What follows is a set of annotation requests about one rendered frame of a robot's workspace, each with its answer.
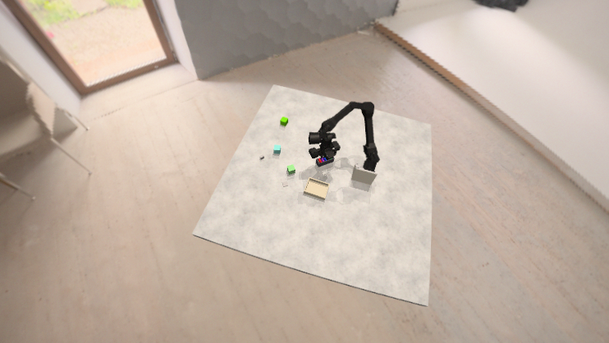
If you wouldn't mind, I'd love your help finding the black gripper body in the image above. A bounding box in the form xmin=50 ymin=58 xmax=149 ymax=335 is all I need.
xmin=309 ymin=140 xmax=341 ymax=158

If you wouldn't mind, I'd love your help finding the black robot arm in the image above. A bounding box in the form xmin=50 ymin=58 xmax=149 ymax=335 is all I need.
xmin=309 ymin=101 xmax=380 ymax=172

